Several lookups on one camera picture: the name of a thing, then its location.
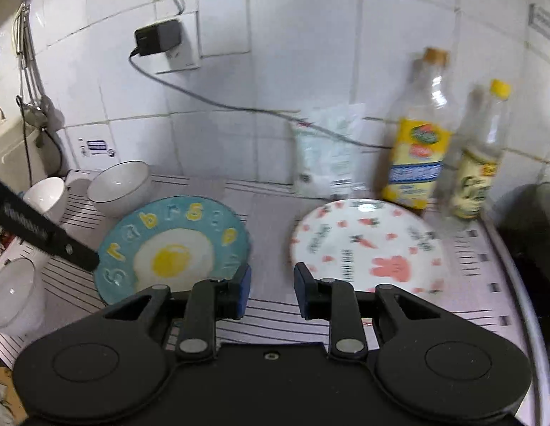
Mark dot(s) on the floral patterned plates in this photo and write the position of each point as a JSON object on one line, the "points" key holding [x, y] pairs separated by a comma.
{"points": [[368, 239]]}

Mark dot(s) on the grey wall sticker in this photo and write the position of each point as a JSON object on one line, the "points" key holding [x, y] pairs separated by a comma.
{"points": [[543, 22]]}

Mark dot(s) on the white bowl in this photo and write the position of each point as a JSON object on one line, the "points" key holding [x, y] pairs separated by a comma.
{"points": [[13, 293], [44, 195], [119, 186]]}

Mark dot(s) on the black power adapter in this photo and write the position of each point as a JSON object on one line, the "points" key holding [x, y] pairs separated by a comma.
{"points": [[159, 35]]}

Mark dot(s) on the metal ladle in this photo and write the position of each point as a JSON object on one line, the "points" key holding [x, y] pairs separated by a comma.
{"points": [[37, 113]]}

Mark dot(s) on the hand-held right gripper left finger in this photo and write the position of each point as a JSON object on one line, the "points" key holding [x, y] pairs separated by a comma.
{"points": [[242, 290]]}

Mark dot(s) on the blue fried egg plate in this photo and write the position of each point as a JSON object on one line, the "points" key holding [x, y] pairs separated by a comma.
{"points": [[177, 230]]}

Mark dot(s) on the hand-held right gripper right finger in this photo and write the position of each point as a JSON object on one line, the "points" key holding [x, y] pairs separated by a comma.
{"points": [[301, 293]]}

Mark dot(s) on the small vinegar bottle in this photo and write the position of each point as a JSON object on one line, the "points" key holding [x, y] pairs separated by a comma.
{"points": [[476, 177]]}

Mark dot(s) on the white label sticker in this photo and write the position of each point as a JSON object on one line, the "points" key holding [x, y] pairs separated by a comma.
{"points": [[95, 146]]}

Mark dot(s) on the white salt bag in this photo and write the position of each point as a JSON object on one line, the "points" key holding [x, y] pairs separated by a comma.
{"points": [[319, 159]]}

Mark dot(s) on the dark metal pot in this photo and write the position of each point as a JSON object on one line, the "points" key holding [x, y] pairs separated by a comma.
{"points": [[532, 230]]}

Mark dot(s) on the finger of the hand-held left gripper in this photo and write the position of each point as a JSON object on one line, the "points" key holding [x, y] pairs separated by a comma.
{"points": [[44, 235]]}

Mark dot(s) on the striped counter mat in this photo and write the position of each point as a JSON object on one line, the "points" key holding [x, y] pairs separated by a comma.
{"points": [[266, 213]]}

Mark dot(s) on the large cooking oil bottle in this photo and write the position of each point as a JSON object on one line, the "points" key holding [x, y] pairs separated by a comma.
{"points": [[417, 151]]}

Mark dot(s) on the white wall socket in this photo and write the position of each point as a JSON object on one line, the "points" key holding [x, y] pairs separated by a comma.
{"points": [[186, 60]]}

